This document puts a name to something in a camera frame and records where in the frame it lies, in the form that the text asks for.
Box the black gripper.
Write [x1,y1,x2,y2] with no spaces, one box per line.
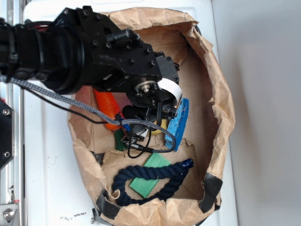
[125,52,182,122]

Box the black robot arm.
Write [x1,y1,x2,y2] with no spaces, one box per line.
[0,6,182,121]

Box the yellow sponge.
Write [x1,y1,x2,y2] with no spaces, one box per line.
[151,119,168,136]

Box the blue sponge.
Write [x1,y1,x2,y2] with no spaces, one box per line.
[167,98,189,151]

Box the green sponge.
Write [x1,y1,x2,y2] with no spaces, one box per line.
[129,153,171,198]

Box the orange toy carrot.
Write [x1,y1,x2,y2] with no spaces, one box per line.
[94,90,126,151]

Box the brown paper bag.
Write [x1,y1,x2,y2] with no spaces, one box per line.
[68,8,235,226]

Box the white ribbon cable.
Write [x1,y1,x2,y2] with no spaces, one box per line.
[157,79,183,104]

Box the grey braided cable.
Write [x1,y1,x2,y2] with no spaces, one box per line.
[0,75,177,154]

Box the dark blue rope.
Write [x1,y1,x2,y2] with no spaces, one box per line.
[111,159,194,208]

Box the black metal bracket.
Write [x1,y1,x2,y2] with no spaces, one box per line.
[0,98,14,170]

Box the aluminium frame rail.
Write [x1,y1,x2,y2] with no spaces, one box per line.
[0,0,25,226]

